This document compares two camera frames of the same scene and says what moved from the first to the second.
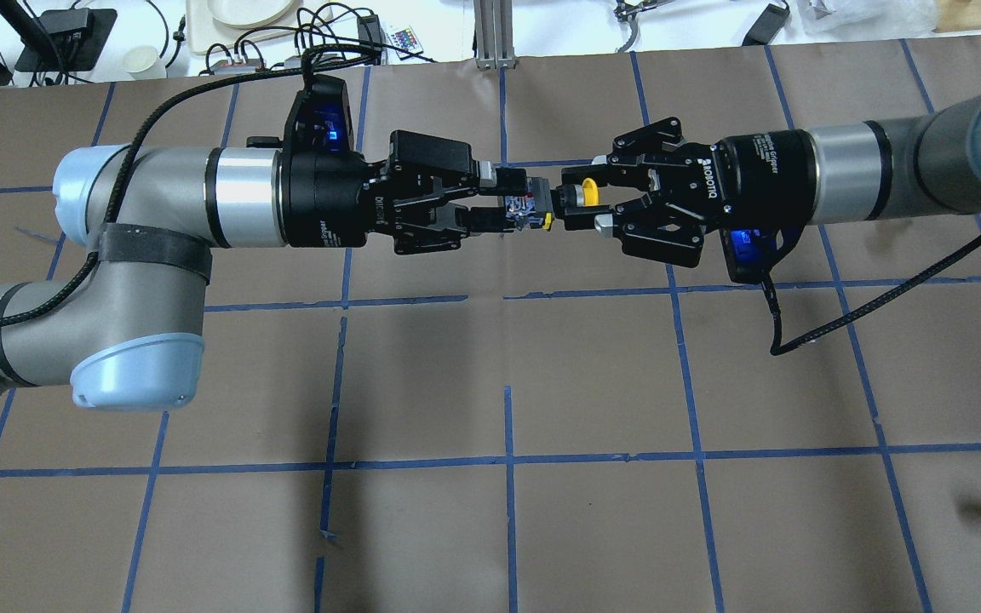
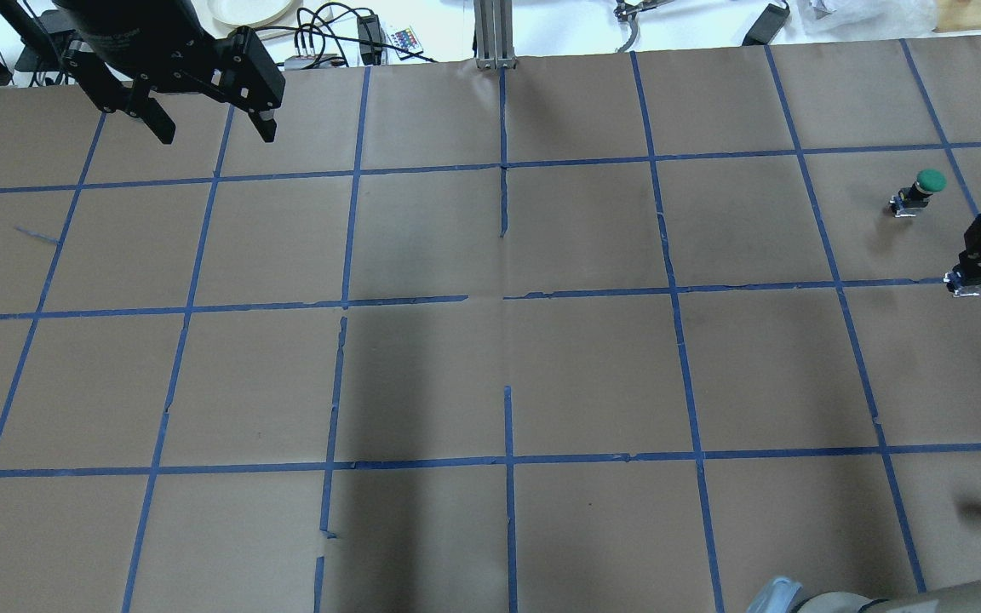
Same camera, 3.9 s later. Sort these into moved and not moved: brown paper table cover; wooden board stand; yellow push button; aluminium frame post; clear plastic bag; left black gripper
Moved: yellow push button; left black gripper
Not moved: aluminium frame post; clear plastic bag; brown paper table cover; wooden board stand
